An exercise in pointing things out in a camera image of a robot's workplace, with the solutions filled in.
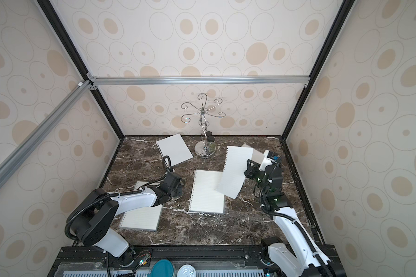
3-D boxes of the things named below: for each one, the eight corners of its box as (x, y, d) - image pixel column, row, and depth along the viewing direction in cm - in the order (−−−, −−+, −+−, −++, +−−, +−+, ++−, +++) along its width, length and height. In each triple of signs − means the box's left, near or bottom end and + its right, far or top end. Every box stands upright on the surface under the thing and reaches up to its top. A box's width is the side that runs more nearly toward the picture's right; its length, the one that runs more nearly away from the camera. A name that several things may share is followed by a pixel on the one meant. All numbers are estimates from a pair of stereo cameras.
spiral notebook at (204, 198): (189, 212, 88) (189, 211, 87) (193, 171, 104) (193, 169, 103) (224, 213, 88) (224, 211, 87) (222, 172, 104) (222, 170, 103)
